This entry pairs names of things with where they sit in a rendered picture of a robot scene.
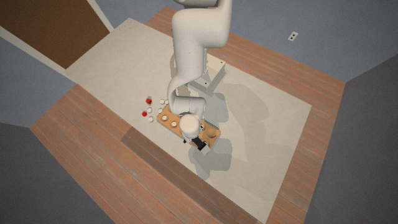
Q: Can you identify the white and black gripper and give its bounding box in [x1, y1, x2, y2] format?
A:
[182, 126, 203, 143]

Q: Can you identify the orange tray with round pockets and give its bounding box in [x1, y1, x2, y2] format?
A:
[156, 104, 221, 149]

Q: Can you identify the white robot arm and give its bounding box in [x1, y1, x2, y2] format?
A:
[167, 0, 233, 156]

